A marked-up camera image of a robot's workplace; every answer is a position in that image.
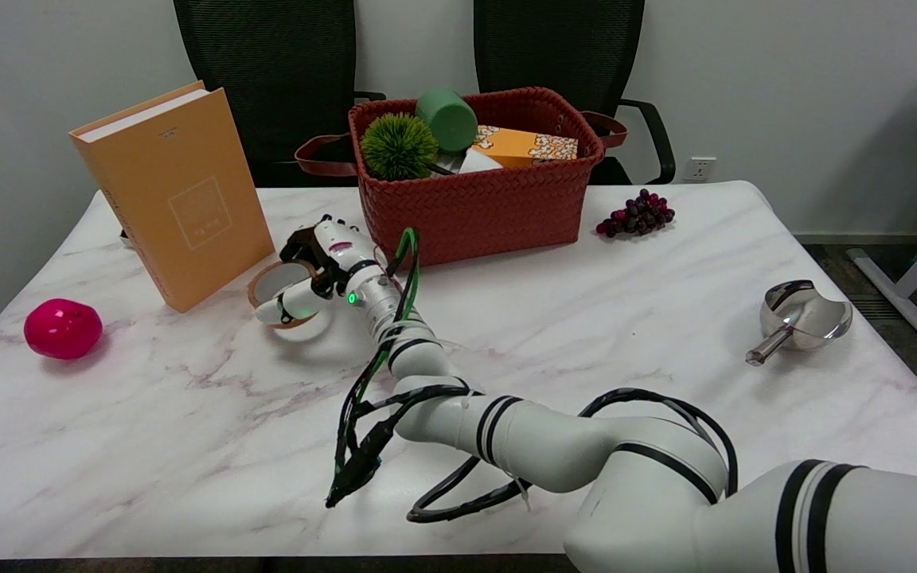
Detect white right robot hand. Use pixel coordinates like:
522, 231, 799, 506
254, 214, 384, 328

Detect yellow tape roll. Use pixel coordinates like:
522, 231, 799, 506
247, 259, 324, 329

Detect green spiky ball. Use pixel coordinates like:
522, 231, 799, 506
360, 112, 439, 181

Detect red woven basket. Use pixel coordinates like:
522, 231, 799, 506
295, 87, 629, 274

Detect orange hardcover book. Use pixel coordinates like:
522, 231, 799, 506
69, 80, 276, 314

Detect white item in basket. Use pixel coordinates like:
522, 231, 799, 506
458, 150, 505, 174

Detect green cylindrical cup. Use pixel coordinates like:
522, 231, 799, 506
416, 89, 478, 154

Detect black mesh office chair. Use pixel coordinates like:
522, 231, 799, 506
473, 0, 677, 185
173, 0, 387, 189

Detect orange popcorn box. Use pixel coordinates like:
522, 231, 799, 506
470, 125, 579, 170

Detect pink plastic egg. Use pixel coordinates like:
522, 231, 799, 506
24, 298, 103, 361

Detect purple grape bunch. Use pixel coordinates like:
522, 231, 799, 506
597, 189, 676, 239

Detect silver metal scoop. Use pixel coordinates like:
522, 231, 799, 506
746, 279, 853, 367

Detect green and black cable bundle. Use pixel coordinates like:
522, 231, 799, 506
325, 228, 471, 509

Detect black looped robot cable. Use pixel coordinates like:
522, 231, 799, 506
406, 388, 739, 524

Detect white desk frame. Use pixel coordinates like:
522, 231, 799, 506
847, 77, 917, 357

